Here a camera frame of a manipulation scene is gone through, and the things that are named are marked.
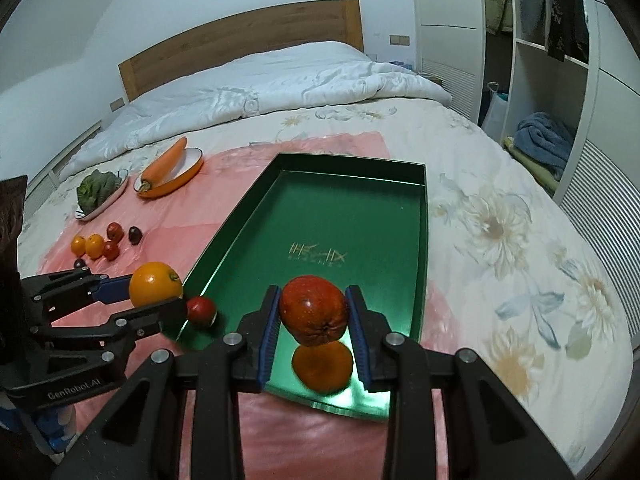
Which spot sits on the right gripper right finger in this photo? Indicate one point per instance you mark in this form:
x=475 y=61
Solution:
x=489 y=435

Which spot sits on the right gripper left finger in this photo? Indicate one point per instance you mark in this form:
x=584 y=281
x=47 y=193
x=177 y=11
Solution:
x=138 y=433

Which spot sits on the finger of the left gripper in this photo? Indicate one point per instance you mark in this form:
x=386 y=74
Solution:
x=120 y=324
x=57 y=294

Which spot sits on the small orange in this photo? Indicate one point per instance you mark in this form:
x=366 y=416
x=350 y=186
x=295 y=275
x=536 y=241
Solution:
x=78 y=246

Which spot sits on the orange front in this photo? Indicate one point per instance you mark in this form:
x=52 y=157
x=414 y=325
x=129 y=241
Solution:
x=154 y=282

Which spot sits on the red apple back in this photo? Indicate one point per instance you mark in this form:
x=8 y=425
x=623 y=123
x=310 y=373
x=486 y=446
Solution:
x=114 y=232

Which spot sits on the dark red apple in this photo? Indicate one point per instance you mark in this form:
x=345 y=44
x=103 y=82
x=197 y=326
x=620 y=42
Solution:
x=313 y=310

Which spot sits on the blue gloved hand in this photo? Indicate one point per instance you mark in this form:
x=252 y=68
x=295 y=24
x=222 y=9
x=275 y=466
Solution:
x=53 y=431

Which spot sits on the orange middle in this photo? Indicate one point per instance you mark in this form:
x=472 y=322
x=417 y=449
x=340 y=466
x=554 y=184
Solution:
x=94 y=246

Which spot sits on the red apple middle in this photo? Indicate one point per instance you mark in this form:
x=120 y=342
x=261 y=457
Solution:
x=111 y=250

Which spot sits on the red apple in tray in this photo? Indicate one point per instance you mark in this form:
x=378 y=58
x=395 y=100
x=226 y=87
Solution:
x=201 y=310

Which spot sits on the dark plum back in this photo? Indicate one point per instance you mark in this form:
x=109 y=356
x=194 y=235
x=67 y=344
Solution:
x=134 y=235

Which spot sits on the white oval plate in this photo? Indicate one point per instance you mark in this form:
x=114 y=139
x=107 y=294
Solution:
x=124 y=175

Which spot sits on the green leafy vegetable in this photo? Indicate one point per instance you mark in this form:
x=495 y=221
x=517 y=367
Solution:
x=95 y=189

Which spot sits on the pink plastic sheet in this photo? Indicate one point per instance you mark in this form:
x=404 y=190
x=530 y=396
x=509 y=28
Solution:
x=288 y=432

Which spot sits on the floral bed sheet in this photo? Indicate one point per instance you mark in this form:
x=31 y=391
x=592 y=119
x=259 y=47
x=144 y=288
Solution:
x=508 y=275

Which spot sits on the orange carrot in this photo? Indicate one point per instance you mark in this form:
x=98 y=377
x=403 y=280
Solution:
x=155 y=173

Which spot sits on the orange tangerine in tray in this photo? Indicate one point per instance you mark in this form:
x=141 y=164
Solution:
x=324 y=369

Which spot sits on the orange rimmed white plate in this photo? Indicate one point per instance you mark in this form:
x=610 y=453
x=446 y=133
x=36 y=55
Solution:
x=189 y=165

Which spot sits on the green rectangular tray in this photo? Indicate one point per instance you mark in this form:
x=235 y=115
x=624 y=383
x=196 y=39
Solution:
x=351 y=220

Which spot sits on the blue folded towel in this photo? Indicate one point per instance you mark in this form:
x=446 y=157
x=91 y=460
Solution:
x=546 y=140

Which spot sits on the white duvet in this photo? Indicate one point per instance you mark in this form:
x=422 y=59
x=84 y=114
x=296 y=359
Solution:
x=309 y=75

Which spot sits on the wooden headboard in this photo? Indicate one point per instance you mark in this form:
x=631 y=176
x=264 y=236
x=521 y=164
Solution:
x=219 y=42

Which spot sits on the white wardrobe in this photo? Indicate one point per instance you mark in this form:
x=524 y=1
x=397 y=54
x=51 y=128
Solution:
x=570 y=59

